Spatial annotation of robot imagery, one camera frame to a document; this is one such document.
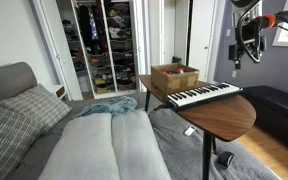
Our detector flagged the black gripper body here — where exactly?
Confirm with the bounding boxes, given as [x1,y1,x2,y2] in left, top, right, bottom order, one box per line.
[241,20,263,53]

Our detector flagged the black white piano keyboard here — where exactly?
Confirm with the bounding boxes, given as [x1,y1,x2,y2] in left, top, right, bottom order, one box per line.
[165,81,244,112]

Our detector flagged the white closet door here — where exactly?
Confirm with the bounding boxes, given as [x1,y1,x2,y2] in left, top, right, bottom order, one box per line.
[187,0,226,84]
[33,0,84,102]
[143,0,190,68]

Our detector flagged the wooden table with black legs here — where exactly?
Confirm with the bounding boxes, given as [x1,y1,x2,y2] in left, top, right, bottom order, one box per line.
[138,73,258,180]

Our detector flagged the black low cabinet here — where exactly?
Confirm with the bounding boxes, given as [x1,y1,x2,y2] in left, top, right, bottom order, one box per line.
[240,85,288,158]

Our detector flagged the small black floor object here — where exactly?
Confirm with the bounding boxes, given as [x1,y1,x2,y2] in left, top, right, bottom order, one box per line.
[171,55,182,65]

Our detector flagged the cardboard box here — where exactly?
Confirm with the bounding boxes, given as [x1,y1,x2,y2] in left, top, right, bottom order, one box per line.
[150,63,201,95]

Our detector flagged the red black small tool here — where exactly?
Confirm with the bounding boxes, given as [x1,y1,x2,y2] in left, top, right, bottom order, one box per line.
[162,66,185,75]

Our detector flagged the white remote control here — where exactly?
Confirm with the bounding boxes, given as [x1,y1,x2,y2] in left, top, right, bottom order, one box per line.
[183,125,197,137]

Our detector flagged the grey rug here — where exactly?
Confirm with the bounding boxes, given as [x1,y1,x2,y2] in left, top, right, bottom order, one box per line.
[146,99,282,180]

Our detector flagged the white wardrobe shelving unit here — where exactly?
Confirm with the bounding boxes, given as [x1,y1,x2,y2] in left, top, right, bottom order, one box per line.
[56,0,139,100]

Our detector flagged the light grey long cushion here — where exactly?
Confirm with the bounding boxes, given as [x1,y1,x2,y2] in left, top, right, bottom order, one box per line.
[111,109,173,180]
[38,112,122,180]

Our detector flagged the blue crumpled blanket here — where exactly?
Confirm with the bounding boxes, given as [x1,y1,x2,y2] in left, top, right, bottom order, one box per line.
[73,95,139,118]

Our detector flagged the dark hanging clothes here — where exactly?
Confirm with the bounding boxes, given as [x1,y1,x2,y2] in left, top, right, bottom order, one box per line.
[75,3,106,56]

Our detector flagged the white nightstand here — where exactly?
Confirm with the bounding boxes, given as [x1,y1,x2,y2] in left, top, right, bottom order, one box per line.
[48,83,68,101]

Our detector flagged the small grey plaid pillow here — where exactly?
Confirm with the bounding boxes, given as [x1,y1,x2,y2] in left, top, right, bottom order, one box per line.
[0,83,73,135]

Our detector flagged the grey sofa bed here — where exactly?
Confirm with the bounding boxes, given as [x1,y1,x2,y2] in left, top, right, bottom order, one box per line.
[0,61,172,180]

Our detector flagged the large grey plaid pillow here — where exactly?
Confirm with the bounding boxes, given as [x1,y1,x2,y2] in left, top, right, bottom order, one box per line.
[0,97,42,180]

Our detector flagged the black cable with orange tape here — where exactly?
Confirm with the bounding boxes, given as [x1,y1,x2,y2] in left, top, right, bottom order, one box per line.
[236,10,288,65]

